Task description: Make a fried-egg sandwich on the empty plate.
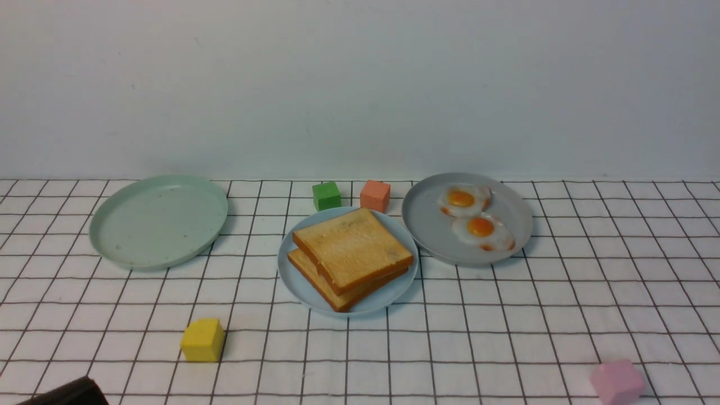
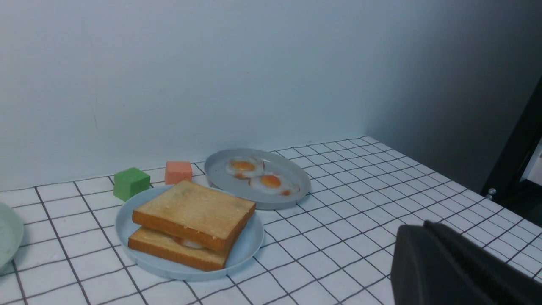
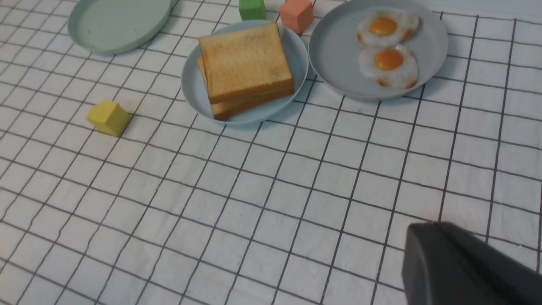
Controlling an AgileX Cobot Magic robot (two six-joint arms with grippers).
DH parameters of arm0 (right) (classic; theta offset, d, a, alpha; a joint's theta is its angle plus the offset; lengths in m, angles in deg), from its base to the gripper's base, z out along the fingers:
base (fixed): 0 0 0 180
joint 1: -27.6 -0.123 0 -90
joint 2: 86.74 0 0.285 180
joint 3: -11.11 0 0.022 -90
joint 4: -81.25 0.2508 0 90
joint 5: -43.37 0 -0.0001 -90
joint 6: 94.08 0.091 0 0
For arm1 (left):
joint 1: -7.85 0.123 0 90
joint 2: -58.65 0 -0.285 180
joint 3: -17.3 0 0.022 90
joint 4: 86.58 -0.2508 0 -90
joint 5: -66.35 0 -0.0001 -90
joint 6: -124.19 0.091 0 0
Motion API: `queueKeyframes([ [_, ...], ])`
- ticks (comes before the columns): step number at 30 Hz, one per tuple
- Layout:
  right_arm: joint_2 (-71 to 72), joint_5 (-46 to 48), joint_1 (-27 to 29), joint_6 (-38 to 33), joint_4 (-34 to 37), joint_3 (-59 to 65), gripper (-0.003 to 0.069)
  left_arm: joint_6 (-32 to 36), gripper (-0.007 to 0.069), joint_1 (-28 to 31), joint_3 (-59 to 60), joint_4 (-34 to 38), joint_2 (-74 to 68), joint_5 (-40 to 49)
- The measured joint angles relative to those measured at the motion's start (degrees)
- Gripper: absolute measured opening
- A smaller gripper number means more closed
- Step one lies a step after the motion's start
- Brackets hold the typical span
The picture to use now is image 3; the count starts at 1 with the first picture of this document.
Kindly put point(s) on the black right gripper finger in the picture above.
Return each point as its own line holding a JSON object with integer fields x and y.
{"x": 446, "y": 265}

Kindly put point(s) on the toast slice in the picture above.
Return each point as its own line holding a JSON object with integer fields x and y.
{"x": 241, "y": 108}
{"x": 262, "y": 40}

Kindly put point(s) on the white grid tablecloth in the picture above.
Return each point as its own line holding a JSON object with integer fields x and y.
{"x": 309, "y": 207}

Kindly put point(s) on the grey plate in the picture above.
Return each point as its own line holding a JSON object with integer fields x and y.
{"x": 334, "y": 47}

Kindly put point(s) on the orange foam cube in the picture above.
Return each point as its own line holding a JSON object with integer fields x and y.
{"x": 297, "y": 15}

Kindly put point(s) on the green foam cube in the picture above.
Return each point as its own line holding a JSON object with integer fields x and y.
{"x": 252, "y": 10}

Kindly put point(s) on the yellow foam cube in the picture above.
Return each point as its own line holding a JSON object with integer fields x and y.
{"x": 109, "y": 117}

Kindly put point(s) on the green plate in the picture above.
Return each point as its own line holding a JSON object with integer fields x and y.
{"x": 110, "y": 27}

